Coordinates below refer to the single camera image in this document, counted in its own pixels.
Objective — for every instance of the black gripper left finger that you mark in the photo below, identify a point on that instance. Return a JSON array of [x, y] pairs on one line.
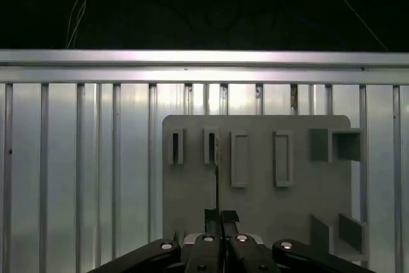
[[209, 254]]

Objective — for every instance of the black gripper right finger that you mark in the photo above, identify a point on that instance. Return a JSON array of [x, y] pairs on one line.
[[243, 254]]

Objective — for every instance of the green RAM stick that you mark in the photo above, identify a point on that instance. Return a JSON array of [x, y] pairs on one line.
[[219, 150]]

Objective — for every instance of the gray plastic parts rack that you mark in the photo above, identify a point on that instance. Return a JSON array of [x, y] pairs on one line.
[[262, 202]]

